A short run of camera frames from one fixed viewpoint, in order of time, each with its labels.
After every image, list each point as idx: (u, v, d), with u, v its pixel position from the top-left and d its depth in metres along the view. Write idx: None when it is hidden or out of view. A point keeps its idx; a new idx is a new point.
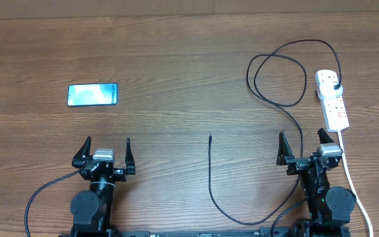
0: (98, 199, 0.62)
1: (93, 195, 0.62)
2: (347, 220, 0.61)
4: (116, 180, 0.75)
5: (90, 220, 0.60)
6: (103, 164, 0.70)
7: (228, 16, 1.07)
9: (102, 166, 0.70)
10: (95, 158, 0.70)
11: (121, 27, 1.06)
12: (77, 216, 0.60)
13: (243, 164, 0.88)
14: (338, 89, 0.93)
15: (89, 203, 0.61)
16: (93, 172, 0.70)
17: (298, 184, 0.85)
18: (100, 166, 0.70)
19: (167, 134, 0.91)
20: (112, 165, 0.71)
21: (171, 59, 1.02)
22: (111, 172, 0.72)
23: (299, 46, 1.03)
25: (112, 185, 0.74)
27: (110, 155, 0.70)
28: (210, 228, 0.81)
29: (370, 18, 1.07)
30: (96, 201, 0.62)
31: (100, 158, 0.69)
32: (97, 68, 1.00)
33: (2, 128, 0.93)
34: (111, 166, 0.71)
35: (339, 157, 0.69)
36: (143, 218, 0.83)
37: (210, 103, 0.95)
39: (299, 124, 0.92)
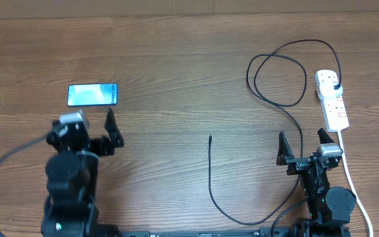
0: (77, 160, 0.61)
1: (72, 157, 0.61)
2: (347, 221, 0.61)
4: (100, 151, 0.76)
5: (69, 180, 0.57)
6: (72, 125, 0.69)
7: (228, 16, 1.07)
9: (71, 129, 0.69)
10: (62, 121, 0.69)
11: (120, 27, 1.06)
12: (54, 179, 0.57)
13: (243, 164, 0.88)
14: (338, 89, 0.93)
15: (66, 164, 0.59)
16: (64, 137, 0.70)
17: (298, 184, 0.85)
18: (70, 128, 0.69)
19: (167, 134, 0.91)
20: (84, 126, 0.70)
21: (171, 59, 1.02)
22: (85, 135, 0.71)
23: (299, 46, 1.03)
25: (95, 155, 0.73)
27: (77, 114, 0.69)
28: (210, 228, 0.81)
29: (370, 18, 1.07)
30: (75, 160, 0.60)
31: (68, 120, 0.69)
32: (97, 68, 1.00)
33: (2, 128, 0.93)
34: (82, 127, 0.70)
35: (339, 157, 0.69)
36: (143, 218, 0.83)
37: (210, 103, 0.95)
39: (299, 124, 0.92)
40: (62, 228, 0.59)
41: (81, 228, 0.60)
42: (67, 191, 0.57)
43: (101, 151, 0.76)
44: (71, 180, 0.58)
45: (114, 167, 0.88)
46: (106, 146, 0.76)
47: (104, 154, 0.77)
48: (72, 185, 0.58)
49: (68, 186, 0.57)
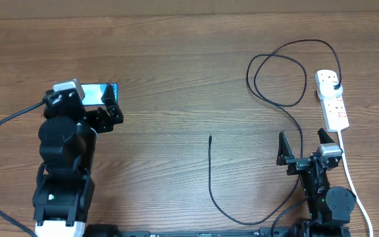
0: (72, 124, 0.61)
1: (67, 121, 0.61)
2: (347, 220, 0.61)
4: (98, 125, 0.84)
5: (62, 144, 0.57)
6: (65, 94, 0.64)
7: (228, 16, 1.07)
9: (65, 98, 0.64)
10: (56, 90, 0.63)
11: (120, 26, 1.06)
12: (48, 142, 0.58)
13: (243, 164, 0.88)
14: (338, 89, 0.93)
15: (61, 128, 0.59)
16: (58, 106, 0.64)
17: (298, 184, 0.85)
18: (64, 97, 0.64)
19: (167, 134, 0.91)
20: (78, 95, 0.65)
21: (171, 59, 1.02)
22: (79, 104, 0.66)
23: (299, 46, 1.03)
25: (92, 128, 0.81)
27: (71, 81, 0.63)
28: (210, 228, 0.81)
29: (370, 18, 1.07)
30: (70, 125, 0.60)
31: (62, 88, 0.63)
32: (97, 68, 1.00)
33: (2, 128, 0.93)
34: (77, 95, 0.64)
35: (339, 157, 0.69)
36: (143, 218, 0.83)
37: (210, 103, 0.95)
39: (299, 124, 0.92)
40: (55, 198, 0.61)
41: (74, 199, 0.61)
42: (60, 155, 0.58)
43: (97, 123, 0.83)
44: (66, 143, 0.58)
45: (114, 167, 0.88)
46: (104, 121, 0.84)
47: (103, 129, 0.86)
48: (65, 149, 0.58)
49: (61, 150, 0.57)
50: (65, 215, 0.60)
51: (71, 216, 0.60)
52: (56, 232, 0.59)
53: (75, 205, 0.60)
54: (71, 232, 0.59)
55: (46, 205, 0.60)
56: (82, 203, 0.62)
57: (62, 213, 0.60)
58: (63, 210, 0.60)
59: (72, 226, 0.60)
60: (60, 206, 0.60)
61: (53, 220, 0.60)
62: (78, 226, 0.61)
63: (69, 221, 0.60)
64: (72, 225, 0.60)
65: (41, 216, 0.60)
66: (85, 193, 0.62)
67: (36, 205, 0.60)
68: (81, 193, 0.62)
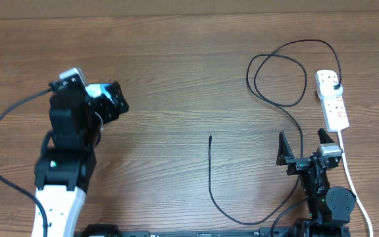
0: (79, 96, 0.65)
1: (75, 93, 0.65)
2: (347, 221, 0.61)
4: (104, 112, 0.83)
5: (71, 107, 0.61)
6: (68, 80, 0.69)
7: (228, 16, 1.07)
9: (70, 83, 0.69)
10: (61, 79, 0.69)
11: (120, 27, 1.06)
12: (56, 106, 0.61)
13: (243, 164, 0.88)
14: (338, 89, 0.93)
15: (70, 96, 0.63)
16: None
17: (298, 184, 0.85)
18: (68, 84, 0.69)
19: (167, 134, 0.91)
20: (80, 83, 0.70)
21: (171, 59, 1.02)
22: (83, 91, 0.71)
23: (299, 46, 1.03)
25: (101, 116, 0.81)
27: (74, 69, 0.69)
28: (210, 228, 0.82)
29: (370, 18, 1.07)
30: (77, 97, 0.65)
31: (66, 76, 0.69)
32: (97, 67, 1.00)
33: (2, 128, 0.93)
34: (79, 83, 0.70)
35: (339, 157, 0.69)
36: (143, 218, 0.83)
37: (210, 103, 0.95)
39: (299, 124, 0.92)
40: (57, 165, 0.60)
41: (75, 166, 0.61)
42: (68, 118, 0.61)
43: (103, 112, 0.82)
44: (73, 108, 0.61)
45: (114, 167, 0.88)
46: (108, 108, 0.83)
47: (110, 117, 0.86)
48: (72, 113, 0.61)
49: (70, 112, 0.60)
50: (66, 182, 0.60)
51: (72, 183, 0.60)
52: (56, 195, 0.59)
53: (77, 173, 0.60)
54: (72, 197, 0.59)
55: (48, 171, 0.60)
56: (83, 172, 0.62)
57: (63, 180, 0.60)
58: (64, 178, 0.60)
59: (72, 192, 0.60)
60: (62, 172, 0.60)
61: (54, 187, 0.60)
62: (78, 193, 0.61)
63: (70, 187, 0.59)
64: (72, 191, 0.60)
65: (41, 182, 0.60)
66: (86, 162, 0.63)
67: (37, 170, 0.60)
68: (83, 161, 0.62)
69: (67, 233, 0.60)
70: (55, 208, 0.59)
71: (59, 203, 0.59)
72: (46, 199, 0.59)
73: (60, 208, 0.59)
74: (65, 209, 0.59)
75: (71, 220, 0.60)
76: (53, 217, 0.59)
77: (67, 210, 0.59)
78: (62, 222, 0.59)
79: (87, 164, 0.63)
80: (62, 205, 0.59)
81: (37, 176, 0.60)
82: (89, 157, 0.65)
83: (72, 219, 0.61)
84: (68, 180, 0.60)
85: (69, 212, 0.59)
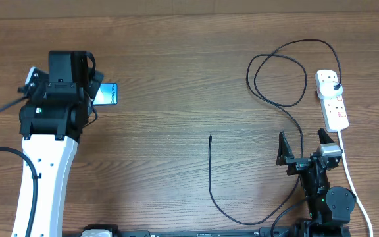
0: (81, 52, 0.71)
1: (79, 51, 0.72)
2: (347, 221, 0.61)
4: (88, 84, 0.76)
5: (71, 53, 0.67)
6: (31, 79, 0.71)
7: (228, 16, 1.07)
9: (36, 78, 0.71)
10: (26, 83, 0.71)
11: (120, 27, 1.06)
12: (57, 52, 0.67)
13: (243, 164, 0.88)
14: (338, 89, 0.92)
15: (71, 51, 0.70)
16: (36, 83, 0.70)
17: (298, 184, 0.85)
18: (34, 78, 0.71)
19: (167, 134, 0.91)
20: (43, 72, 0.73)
21: (171, 59, 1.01)
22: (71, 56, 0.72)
23: (299, 46, 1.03)
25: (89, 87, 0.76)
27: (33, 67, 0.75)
28: (210, 228, 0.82)
29: (370, 18, 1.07)
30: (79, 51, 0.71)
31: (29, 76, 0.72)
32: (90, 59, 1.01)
33: (2, 128, 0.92)
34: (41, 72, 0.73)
35: (339, 157, 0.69)
36: (143, 218, 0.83)
37: (211, 103, 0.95)
39: (299, 124, 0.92)
40: (43, 112, 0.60)
41: (64, 114, 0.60)
42: (66, 62, 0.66)
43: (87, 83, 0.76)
44: (74, 54, 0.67)
45: (114, 167, 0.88)
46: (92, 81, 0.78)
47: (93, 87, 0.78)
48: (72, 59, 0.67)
49: (69, 56, 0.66)
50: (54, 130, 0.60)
51: (60, 131, 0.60)
52: (46, 147, 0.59)
53: (65, 120, 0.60)
54: (61, 147, 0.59)
55: (34, 118, 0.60)
56: (72, 118, 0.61)
57: (51, 127, 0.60)
58: (52, 124, 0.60)
59: (62, 141, 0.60)
60: (50, 120, 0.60)
61: (42, 134, 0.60)
62: (69, 142, 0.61)
63: (58, 135, 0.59)
64: (61, 139, 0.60)
65: (27, 130, 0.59)
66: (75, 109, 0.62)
67: (24, 118, 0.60)
68: (72, 109, 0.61)
69: (58, 184, 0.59)
70: (44, 159, 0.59)
71: (48, 153, 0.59)
72: (34, 149, 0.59)
73: (50, 158, 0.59)
74: (54, 159, 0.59)
75: (62, 172, 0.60)
76: (43, 168, 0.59)
77: (57, 161, 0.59)
78: (53, 173, 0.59)
79: (77, 112, 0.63)
80: (52, 155, 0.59)
81: (24, 124, 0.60)
82: (80, 106, 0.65)
83: (63, 170, 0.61)
84: (56, 126, 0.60)
85: (59, 164, 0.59)
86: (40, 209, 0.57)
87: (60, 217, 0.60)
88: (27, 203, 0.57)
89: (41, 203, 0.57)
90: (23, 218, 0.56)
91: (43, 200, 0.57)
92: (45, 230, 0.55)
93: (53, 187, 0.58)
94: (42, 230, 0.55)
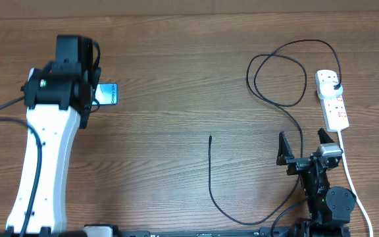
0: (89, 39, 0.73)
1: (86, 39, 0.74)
2: (347, 221, 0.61)
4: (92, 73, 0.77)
5: (78, 37, 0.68)
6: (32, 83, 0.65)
7: (228, 16, 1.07)
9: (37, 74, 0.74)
10: None
11: (120, 26, 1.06)
12: (64, 36, 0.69)
13: (243, 164, 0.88)
14: (338, 89, 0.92)
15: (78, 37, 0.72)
16: None
17: (298, 184, 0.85)
18: None
19: (167, 134, 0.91)
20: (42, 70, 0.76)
21: (171, 59, 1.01)
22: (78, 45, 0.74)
23: (299, 46, 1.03)
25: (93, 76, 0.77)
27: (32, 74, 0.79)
28: (210, 228, 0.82)
29: (371, 18, 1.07)
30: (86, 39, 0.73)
31: None
32: (95, 47, 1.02)
33: (2, 128, 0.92)
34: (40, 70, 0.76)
35: (339, 157, 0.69)
36: (143, 218, 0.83)
37: (211, 103, 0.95)
39: (299, 124, 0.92)
40: (47, 84, 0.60)
41: (68, 86, 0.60)
42: (73, 44, 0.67)
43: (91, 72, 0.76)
44: (80, 39, 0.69)
45: (114, 167, 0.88)
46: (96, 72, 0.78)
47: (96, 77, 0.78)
48: (78, 43, 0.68)
49: (75, 39, 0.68)
50: (58, 102, 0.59)
51: (64, 103, 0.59)
52: (50, 116, 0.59)
53: (69, 91, 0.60)
54: (65, 118, 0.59)
55: (38, 90, 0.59)
56: (75, 92, 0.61)
57: (54, 99, 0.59)
58: (56, 95, 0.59)
59: (66, 112, 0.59)
60: (54, 91, 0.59)
61: (45, 106, 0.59)
62: (72, 113, 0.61)
63: (62, 106, 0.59)
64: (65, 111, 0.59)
65: (31, 101, 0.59)
66: (79, 83, 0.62)
67: (27, 89, 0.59)
68: (75, 83, 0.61)
69: (62, 152, 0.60)
70: (48, 128, 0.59)
71: (52, 123, 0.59)
72: (38, 118, 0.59)
73: (54, 128, 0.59)
74: (59, 128, 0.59)
75: (66, 139, 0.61)
76: (47, 136, 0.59)
77: (61, 131, 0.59)
78: (56, 141, 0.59)
79: (81, 86, 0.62)
80: (56, 124, 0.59)
81: (27, 95, 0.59)
82: (83, 83, 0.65)
83: (66, 139, 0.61)
84: (60, 98, 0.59)
85: (63, 132, 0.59)
86: (44, 175, 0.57)
87: (62, 185, 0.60)
88: (31, 169, 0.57)
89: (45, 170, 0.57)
90: (27, 183, 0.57)
91: (47, 167, 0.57)
92: (49, 195, 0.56)
93: (57, 155, 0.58)
94: (45, 195, 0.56)
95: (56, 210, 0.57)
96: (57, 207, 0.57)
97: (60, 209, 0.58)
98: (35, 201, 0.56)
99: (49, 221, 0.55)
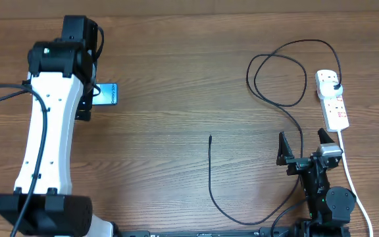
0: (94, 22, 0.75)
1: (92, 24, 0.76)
2: (347, 221, 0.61)
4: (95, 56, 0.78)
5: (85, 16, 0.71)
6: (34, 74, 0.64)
7: (228, 16, 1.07)
9: None
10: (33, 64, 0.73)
11: (120, 26, 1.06)
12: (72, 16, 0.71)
13: (243, 164, 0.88)
14: (338, 89, 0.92)
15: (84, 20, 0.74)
16: None
17: (298, 184, 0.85)
18: None
19: (167, 134, 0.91)
20: None
21: (171, 59, 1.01)
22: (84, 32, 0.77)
23: (299, 46, 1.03)
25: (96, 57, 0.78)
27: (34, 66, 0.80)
28: (210, 228, 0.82)
29: (370, 18, 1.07)
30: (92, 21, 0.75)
31: None
32: (100, 33, 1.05)
33: (2, 128, 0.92)
34: None
35: (339, 157, 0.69)
36: (143, 218, 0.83)
37: (211, 103, 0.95)
39: (299, 124, 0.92)
40: (50, 52, 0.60)
41: (71, 53, 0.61)
42: (79, 22, 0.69)
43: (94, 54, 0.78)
44: (86, 19, 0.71)
45: (114, 166, 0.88)
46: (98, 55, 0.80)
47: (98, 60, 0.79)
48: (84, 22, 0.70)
49: (82, 18, 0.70)
50: (61, 69, 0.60)
51: (68, 69, 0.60)
52: (54, 83, 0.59)
53: (72, 58, 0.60)
54: (68, 84, 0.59)
55: (42, 57, 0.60)
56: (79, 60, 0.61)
57: (58, 66, 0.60)
58: (60, 62, 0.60)
59: (69, 79, 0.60)
60: (57, 58, 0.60)
61: (49, 73, 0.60)
62: (75, 81, 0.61)
63: (66, 73, 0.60)
64: (68, 78, 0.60)
65: (36, 68, 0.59)
66: (83, 52, 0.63)
67: (31, 56, 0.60)
68: (79, 51, 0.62)
69: (67, 119, 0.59)
70: (52, 95, 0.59)
71: (56, 89, 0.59)
72: (42, 85, 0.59)
73: (58, 94, 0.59)
74: (63, 95, 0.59)
75: (70, 107, 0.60)
76: (52, 103, 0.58)
77: (65, 97, 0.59)
78: (61, 107, 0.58)
79: (84, 55, 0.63)
80: (60, 91, 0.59)
81: (31, 62, 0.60)
82: (87, 54, 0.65)
83: (71, 107, 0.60)
84: (64, 64, 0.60)
85: (67, 99, 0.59)
86: (50, 140, 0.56)
87: (68, 153, 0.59)
88: (37, 135, 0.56)
89: (51, 135, 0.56)
90: (33, 148, 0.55)
91: (53, 132, 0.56)
92: (54, 158, 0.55)
93: (62, 120, 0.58)
94: (51, 158, 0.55)
95: (63, 174, 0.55)
96: (63, 170, 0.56)
97: (66, 175, 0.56)
98: (41, 165, 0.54)
99: (54, 183, 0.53)
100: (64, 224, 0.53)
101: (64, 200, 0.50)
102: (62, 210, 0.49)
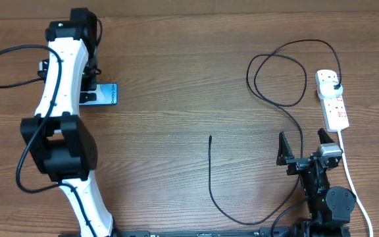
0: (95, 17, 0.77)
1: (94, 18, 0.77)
2: (347, 221, 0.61)
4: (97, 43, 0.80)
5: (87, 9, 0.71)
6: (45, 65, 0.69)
7: (228, 16, 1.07)
9: None
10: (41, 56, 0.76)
11: (120, 26, 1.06)
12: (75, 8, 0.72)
13: (243, 164, 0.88)
14: (338, 89, 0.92)
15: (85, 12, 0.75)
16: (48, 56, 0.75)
17: (298, 184, 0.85)
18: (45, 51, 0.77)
19: (167, 134, 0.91)
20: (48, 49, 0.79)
21: (171, 59, 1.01)
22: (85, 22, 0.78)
23: (299, 46, 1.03)
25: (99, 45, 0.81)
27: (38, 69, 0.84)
28: (210, 228, 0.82)
29: (370, 18, 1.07)
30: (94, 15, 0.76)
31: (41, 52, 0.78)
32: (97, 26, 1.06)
33: (2, 128, 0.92)
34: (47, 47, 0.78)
35: (339, 157, 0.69)
36: (143, 218, 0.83)
37: (211, 104, 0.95)
39: (299, 124, 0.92)
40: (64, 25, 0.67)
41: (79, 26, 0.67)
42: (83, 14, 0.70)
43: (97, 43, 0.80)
44: (88, 10, 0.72)
45: (114, 167, 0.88)
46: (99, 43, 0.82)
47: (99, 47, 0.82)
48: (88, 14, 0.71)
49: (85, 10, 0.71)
50: (71, 35, 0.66)
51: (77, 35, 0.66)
52: (67, 43, 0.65)
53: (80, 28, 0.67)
54: (77, 45, 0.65)
55: (56, 27, 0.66)
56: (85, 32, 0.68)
57: (68, 33, 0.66)
58: (70, 30, 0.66)
59: (77, 41, 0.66)
60: (68, 29, 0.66)
61: (62, 41, 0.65)
62: (83, 45, 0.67)
63: (75, 37, 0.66)
64: (77, 40, 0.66)
65: (50, 36, 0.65)
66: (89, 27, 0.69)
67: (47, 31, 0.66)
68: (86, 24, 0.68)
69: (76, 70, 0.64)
70: (65, 50, 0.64)
71: (68, 46, 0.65)
72: (56, 45, 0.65)
73: (70, 50, 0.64)
74: (73, 50, 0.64)
75: (78, 63, 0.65)
76: (65, 56, 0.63)
77: (75, 51, 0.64)
78: (72, 58, 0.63)
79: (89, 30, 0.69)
80: (71, 47, 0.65)
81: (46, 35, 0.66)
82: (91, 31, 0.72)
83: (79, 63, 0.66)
84: (73, 32, 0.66)
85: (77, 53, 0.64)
86: (64, 82, 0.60)
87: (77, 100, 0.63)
88: (53, 78, 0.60)
89: (65, 79, 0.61)
90: (50, 87, 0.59)
91: (66, 76, 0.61)
92: (68, 93, 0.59)
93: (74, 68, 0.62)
94: (65, 93, 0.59)
95: (74, 108, 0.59)
96: (74, 105, 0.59)
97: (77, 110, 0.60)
98: (57, 97, 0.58)
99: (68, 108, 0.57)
100: (76, 148, 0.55)
101: (77, 120, 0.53)
102: (75, 128, 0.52)
